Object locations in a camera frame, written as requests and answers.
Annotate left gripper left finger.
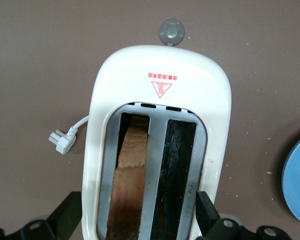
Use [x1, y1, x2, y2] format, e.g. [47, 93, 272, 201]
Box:
[0, 191, 83, 240]

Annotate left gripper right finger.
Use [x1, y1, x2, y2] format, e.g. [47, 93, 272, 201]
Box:
[196, 190, 293, 240]

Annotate white two-slot toaster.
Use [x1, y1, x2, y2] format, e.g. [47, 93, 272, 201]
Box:
[80, 18, 233, 240]

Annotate white toaster power plug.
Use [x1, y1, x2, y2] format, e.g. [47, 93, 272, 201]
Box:
[48, 115, 91, 155]

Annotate brown toast bread slice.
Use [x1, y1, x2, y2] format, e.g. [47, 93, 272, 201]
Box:
[106, 115, 151, 240]

